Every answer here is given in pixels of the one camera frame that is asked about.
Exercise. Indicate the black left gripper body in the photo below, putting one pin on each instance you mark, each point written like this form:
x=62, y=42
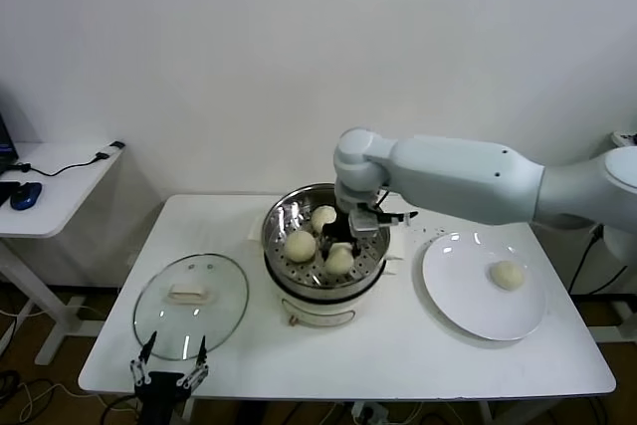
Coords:
x=158, y=395

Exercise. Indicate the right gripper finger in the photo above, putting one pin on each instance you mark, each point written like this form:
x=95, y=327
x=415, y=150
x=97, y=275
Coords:
x=357, y=256
x=327, y=243

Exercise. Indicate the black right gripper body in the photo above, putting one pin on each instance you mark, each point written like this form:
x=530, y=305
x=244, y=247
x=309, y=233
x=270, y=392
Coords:
x=341, y=226

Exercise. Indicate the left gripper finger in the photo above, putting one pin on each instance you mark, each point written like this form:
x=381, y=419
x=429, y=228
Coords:
x=145, y=358
x=201, y=355

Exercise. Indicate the white steamed baozi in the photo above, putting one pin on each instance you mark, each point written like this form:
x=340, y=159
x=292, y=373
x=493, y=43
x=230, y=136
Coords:
x=300, y=246
x=322, y=216
x=506, y=276
x=339, y=262

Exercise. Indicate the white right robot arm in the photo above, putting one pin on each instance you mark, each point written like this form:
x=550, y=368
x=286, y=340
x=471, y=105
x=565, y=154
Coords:
x=448, y=171

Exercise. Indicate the perforated steel steamer basket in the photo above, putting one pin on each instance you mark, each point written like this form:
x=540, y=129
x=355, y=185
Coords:
x=278, y=226

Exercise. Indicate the white electric cooking pot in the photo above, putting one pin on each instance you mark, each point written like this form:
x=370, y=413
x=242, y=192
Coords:
x=318, y=313

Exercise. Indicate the white round plate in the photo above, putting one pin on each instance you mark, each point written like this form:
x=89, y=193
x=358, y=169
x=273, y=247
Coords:
x=458, y=295

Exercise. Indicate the white power strip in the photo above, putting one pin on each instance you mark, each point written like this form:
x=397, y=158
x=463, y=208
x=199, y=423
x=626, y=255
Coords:
x=370, y=412

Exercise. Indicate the white side table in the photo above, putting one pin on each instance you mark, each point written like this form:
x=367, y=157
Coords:
x=617, y=141
x=64, y=206

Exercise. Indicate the blue computer mouse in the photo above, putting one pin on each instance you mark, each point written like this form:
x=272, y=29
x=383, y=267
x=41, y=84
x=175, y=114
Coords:
x=25, y=196

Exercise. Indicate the dark laptop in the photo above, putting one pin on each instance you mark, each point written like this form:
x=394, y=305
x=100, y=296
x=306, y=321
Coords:
x=5, y=146

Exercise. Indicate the small dark gadget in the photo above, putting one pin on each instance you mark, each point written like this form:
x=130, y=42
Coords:
x=628, y=137

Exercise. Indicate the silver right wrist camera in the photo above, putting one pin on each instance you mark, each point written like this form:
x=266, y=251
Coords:
x=363, y=223

